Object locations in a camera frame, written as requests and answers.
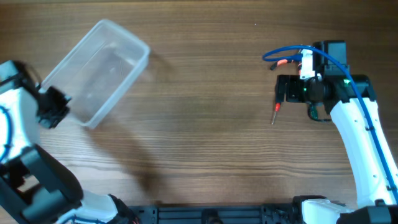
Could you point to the orange black needle-nose pliers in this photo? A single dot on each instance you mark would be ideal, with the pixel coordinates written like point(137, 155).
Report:
point(284, 61)

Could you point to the green handle screwdriver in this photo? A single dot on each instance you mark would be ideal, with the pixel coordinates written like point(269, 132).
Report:
point(312, 112)

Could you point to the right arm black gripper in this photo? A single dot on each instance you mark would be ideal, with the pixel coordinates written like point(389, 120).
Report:
point(292, 88)

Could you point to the clear plastic container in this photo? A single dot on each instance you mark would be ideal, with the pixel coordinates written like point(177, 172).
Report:
point(98, 71)

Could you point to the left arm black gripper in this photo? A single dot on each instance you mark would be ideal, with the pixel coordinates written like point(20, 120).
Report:
point(54, 106)

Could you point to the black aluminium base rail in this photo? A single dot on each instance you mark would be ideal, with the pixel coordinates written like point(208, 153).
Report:
point(246, 214)

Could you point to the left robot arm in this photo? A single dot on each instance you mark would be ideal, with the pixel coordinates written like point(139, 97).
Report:
point(35, 187)

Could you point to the black red screwdriver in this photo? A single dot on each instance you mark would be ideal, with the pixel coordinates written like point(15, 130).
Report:
point(276, 110)

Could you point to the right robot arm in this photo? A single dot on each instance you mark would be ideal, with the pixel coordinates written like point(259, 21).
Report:
point(324, 79)

